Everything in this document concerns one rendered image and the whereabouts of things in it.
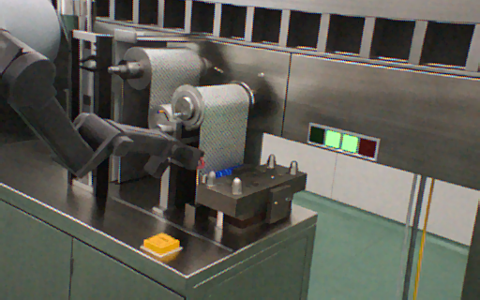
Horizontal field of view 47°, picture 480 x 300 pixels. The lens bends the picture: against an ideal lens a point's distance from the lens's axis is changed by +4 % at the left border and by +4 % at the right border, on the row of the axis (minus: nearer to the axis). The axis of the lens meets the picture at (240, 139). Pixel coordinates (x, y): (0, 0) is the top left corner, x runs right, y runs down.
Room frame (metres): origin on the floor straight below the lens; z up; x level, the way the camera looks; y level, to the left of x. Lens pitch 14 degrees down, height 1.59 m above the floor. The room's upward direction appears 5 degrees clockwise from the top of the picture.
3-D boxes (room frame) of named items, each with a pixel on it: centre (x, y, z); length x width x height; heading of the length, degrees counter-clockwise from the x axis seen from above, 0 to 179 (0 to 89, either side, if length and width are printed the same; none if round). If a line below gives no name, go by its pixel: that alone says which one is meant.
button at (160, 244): (1.36, 0.19, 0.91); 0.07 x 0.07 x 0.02; 53
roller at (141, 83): (1.90, 0.30, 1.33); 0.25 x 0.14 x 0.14; 143
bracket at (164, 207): (1.64, 0.23, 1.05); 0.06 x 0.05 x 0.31; 143
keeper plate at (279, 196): (1.62, -0.15, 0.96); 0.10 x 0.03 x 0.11; 143
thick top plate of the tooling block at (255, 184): (1.67, -0.06, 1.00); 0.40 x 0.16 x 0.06; 143
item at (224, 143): (1.71, 0.05, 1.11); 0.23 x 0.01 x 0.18; 143
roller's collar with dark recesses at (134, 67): (1.78, 0.39, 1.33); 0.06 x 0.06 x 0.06; 53
